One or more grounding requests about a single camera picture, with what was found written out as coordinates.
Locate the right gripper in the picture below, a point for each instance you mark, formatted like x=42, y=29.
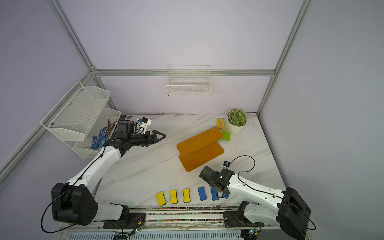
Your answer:
x=212, y=185

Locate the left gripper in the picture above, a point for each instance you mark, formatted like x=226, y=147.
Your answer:
x=155, y=139

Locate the yellow eraser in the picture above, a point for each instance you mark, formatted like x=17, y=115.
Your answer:
x=174, y=196

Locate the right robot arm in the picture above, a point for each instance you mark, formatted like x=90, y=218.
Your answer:
x=283, y=208

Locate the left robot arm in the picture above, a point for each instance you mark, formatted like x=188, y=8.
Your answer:
x=73, y=201

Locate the wooden two-tier shelf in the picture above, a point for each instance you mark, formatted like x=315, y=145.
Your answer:
x=200, y=149

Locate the wooden clips in shelf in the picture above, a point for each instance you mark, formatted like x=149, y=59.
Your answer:
x=110, y=128

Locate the blue item in shelf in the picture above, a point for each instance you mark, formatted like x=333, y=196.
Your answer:
x=99, y=141

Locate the white plant pot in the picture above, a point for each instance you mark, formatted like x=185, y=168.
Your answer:
x=235, y=128

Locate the green artificial plant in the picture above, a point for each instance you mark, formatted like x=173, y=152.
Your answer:
x=237, y=118

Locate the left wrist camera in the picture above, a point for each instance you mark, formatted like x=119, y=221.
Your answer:
x=133, y=127

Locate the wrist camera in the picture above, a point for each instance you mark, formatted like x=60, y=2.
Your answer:
x=226, y=164
x=133, y=127

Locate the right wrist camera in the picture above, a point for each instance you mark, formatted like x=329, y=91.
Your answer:
x=226, y=164

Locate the green trowel yellow handle right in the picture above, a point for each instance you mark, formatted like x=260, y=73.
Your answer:
x=226, y=135

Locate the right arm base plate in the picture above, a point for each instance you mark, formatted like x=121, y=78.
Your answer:
x=234, y=220

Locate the white wire wall basket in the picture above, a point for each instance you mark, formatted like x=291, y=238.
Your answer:
x=189, y=80

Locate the white mesh wall shelf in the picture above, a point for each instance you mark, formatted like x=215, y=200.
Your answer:
x=79, y=116

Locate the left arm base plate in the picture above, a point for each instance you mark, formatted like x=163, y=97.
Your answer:
x=130, y=221

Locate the aluminium rail front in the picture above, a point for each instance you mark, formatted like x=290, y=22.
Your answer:
x=188, y=223

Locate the aluminium corner frame post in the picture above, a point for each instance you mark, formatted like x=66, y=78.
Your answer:
x=303, y=11

